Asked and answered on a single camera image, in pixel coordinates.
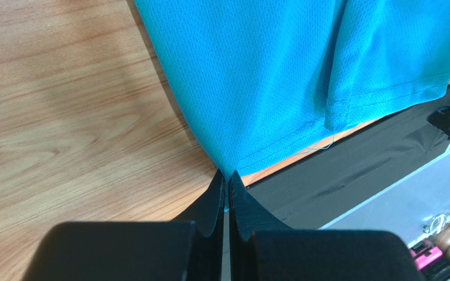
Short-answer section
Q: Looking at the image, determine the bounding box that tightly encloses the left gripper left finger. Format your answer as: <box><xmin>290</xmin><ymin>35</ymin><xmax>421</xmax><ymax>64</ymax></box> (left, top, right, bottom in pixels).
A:
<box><xmin>23</xmin><ymin>172</ymin><xmax>225</xmax><ymax>280</ymax></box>

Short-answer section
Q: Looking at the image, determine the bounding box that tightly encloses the teal t shirt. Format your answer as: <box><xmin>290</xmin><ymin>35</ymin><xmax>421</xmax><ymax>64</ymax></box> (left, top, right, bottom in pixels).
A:
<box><xmin>136</xmin><ymin>1</ymin><xmax>450</xmax><ymax>177</ymax></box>

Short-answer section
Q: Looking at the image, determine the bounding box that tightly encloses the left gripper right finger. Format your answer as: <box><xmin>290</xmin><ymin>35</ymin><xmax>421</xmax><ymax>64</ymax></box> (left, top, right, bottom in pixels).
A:
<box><xmin>229</xmin><ymin>173</ymin><xmax>424</xmax><ymax>281</ymax></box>

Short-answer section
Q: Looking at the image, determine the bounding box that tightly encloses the electronics on lower shelf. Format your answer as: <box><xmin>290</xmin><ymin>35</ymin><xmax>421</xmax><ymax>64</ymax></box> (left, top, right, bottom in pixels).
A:
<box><xmin>409</xmin><ymin>212</ymin><xmax>450</xmax><ymax>281</ymax></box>

